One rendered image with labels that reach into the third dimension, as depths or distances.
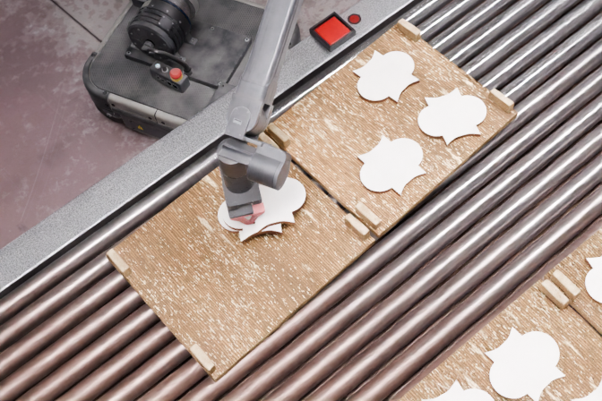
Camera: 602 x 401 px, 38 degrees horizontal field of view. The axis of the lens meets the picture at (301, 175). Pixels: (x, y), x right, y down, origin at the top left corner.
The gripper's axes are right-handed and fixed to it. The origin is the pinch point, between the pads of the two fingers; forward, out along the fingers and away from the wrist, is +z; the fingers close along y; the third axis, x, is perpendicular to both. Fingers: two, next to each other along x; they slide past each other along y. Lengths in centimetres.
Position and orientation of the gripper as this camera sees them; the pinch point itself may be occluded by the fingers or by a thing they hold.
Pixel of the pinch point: (245, 204)
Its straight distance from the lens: 173.1
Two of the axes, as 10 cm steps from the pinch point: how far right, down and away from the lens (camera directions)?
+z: 0.6, 5.2, 8.5
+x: -9.7, 2.2, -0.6
